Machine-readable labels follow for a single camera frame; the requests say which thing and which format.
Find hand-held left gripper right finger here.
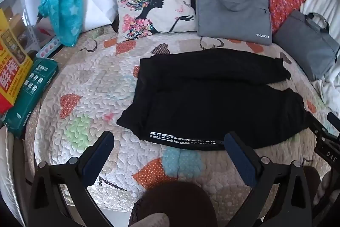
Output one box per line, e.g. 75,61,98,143
224,132,316,227

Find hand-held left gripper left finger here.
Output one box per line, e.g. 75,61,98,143
28,131,115,227

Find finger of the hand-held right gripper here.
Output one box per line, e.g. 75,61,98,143
327,112,340,127
307,111,332,140

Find black pants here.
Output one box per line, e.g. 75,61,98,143
116,48,311,151

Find quilted heart pattern bedspread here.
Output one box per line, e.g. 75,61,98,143
25,26,332,217

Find dark grey laptop bag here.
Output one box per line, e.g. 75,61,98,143
273,9,340,81

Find green cardboard box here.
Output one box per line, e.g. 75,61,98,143
1,57,59,139

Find pastel paint palette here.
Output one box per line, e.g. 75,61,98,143
34,37,63,59

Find yellow and red box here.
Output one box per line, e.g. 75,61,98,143
0,8,34,114

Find light grey laptop bag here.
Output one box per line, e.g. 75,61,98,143
196,0,273,46

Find teal star blanket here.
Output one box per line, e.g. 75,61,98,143
38,0,101,47

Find printed silhouette cushion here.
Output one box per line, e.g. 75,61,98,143
111,0,197,43

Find white wire shelf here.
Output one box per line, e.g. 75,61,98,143
0,0,40,52

